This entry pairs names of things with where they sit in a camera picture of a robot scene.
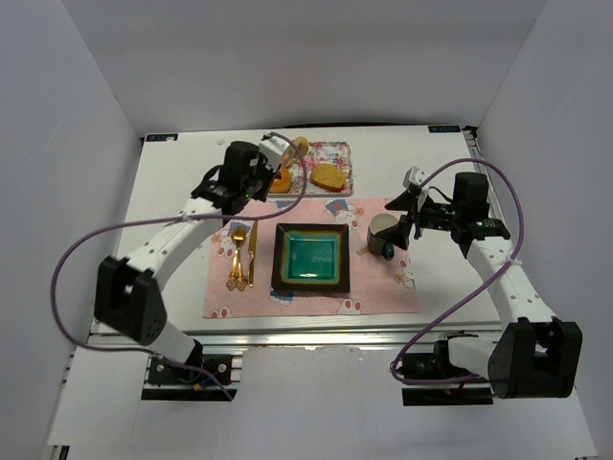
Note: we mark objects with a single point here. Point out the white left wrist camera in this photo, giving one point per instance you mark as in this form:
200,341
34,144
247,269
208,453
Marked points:
273,148

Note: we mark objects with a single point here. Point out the gold fork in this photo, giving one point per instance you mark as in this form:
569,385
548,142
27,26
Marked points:
236,256

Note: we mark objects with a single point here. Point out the small pale muffin bread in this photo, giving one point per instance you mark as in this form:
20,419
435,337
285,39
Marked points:
302,144

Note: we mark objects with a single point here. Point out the black green square plate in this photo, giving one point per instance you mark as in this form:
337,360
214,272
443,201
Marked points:
310,257

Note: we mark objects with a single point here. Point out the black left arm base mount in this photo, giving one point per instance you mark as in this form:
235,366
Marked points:
166,383

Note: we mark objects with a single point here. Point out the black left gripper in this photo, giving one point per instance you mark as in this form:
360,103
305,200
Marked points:
264,177

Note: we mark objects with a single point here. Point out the floral rectangular tray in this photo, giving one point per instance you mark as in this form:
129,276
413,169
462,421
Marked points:
335,153

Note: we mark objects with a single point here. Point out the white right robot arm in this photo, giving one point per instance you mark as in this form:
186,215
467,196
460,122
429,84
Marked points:
537,354

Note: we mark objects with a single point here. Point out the ring donut bread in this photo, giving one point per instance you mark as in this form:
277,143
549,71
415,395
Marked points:
282,182

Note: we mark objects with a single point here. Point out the pink bunny placemat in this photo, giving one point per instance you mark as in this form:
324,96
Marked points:
377,286

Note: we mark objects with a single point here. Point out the green white mug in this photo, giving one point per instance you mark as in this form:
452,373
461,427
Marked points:
375,244

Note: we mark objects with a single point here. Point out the speckled bread slice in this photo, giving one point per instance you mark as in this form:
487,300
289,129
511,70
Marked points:
328,177

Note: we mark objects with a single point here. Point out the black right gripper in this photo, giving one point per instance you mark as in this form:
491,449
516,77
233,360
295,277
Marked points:
412,225

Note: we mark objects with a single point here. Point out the gold knife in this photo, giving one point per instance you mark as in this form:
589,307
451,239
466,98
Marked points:
252,247

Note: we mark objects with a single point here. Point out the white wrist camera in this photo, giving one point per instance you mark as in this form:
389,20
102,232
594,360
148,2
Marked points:
413,177
273,148

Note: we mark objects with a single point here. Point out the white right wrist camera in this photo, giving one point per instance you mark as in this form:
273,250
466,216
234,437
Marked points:
413,177

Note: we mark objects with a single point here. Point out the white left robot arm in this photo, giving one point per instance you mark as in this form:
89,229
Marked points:
129,290

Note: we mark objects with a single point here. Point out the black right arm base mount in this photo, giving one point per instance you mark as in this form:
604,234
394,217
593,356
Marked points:
438,381

